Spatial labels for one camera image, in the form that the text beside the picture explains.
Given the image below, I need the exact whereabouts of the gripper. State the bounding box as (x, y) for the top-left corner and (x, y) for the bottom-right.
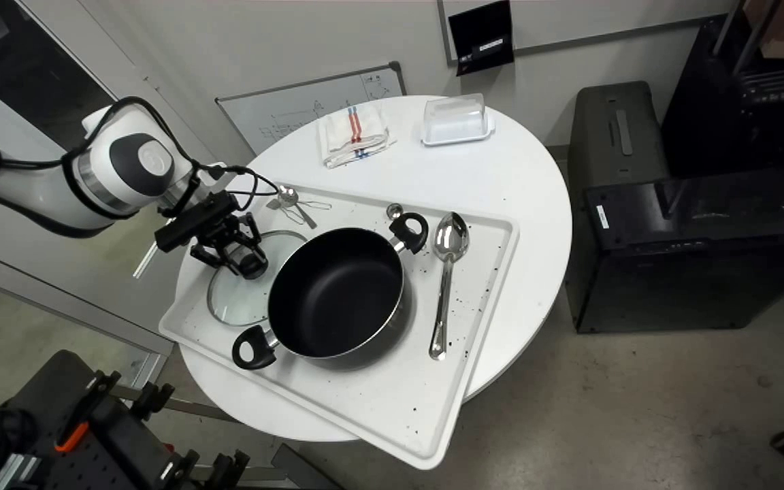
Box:
(190, 212), (267, 272)

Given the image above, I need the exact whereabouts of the glass pot lid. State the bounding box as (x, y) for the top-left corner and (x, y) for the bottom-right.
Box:
(206, 229), (309, 328)

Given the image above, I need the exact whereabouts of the black pot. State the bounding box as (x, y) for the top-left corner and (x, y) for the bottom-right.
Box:
(231, 212), (429, 372)

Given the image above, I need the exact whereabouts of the white plastic tray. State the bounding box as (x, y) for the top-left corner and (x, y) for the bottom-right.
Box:
(159, 182), (521, 471)

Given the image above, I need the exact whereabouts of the white butter dish with lid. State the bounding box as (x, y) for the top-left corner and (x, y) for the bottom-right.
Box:
(421, 93), (495, 148)

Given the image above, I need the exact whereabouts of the small silver spoon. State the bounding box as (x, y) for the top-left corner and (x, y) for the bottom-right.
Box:
(277, 185), (319, 230)

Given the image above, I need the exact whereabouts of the whiteboard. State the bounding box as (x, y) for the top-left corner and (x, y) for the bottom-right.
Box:
(214, 61), (408, 156)

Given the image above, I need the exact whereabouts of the white striped folded towel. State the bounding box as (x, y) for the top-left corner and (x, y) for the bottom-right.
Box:
(316, 101), (397, 169)

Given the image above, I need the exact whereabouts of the large silver serving spoon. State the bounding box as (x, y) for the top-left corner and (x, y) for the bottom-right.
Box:
(429, 212), (471, 361)

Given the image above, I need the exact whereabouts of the orange and black clamp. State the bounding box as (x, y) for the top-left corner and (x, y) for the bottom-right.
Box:
(54, 370), (123, 454)

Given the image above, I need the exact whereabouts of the black hard case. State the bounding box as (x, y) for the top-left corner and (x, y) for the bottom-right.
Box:
(567, 80), (670, 205)

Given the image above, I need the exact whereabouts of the black box cabinet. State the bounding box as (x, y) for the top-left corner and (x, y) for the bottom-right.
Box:
(564, 165), (784, 335)

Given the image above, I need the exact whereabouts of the black equipment rack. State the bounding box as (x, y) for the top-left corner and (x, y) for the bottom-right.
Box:
(660, 0), (784, 179)

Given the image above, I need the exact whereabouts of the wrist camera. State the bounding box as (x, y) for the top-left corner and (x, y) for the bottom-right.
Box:
(154, 191), (240, 254)

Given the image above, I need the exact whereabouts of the thin silver wire utensil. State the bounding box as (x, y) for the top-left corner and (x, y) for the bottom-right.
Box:
(265, 196), (333, 226)

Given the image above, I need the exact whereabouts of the black wall sign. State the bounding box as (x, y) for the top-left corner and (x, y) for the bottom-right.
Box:
(447, 0), (515, 77)

